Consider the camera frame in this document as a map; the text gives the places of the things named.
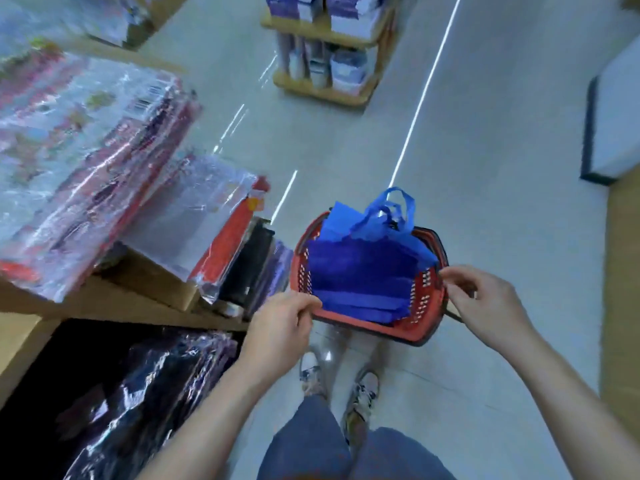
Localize white cabinet with dark edge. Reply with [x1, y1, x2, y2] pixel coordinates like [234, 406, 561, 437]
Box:
[579, 33, 640, 187]

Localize person's left leg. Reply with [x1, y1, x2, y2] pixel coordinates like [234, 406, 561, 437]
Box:
[257, 393, 353, 480]

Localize person's left hand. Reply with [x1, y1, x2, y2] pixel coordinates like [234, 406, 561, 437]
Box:
[236, 289, 325, 388]

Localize wooden shelf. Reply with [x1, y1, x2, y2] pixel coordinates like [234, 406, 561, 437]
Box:
[0, 35, 251, 411]

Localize person's left forearm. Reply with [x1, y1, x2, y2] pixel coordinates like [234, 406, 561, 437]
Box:
[138, 359, 271, 480]

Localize black A5 notebook pack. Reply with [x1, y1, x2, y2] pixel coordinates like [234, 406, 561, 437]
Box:
[212, 219, 278, 320]

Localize red packaged goods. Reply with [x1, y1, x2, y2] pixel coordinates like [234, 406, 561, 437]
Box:
[0, 39, 203, 304]

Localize person's leg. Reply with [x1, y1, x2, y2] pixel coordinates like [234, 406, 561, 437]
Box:
[345, 425, 458, 480]
[257, 393, 353, 480]

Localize red shopping basket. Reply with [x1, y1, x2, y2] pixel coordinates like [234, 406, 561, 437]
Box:
[289, 209, 466, 348]

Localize person's right hand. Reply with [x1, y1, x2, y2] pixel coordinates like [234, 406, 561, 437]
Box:
[438, 265, 538, 357]

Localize person's right leg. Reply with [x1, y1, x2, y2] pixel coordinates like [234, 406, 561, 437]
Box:
[345, 425, 458, 480]

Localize brown cardboard box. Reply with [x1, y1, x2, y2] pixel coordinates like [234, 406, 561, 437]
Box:
[98, 251, 203, 314]

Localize person's right shoe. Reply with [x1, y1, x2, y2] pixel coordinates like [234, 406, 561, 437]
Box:
[342, 365, 384, 443]

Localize heap of blue bags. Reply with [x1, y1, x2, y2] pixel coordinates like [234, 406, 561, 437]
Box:
[304, 187, 442, 327]

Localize black wrapped bags group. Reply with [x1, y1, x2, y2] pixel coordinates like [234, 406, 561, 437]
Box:
[0, 327, 243, 480]

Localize white plastic box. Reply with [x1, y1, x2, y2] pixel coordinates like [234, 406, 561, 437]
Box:
[329, 49, 370, 96]

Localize person's right forearm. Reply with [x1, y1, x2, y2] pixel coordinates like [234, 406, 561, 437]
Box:
[500, 327, 640, 480]

